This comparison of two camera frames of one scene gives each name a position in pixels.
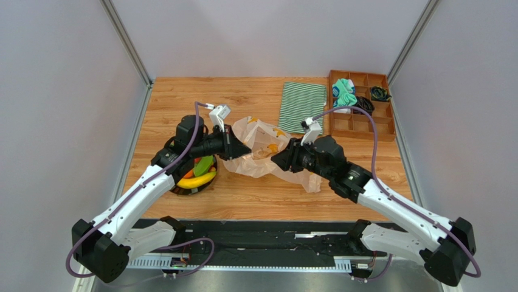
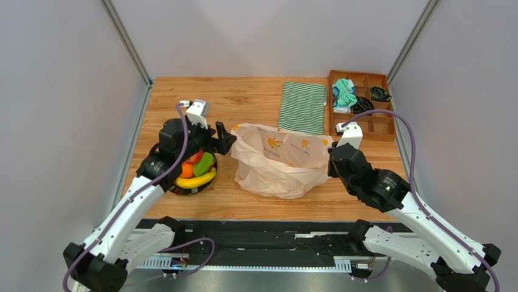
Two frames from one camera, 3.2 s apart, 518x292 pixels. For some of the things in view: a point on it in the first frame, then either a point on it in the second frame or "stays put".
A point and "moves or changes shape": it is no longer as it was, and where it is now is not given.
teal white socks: x=343 y=92 stays put
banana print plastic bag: x=264 y=140 moves or changes shape
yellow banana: x=196 y=181 stays put
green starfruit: x=203 y=165 stays put
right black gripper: x=295 y=155 -> x=335 y=158
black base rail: x=259 y=243 stays put
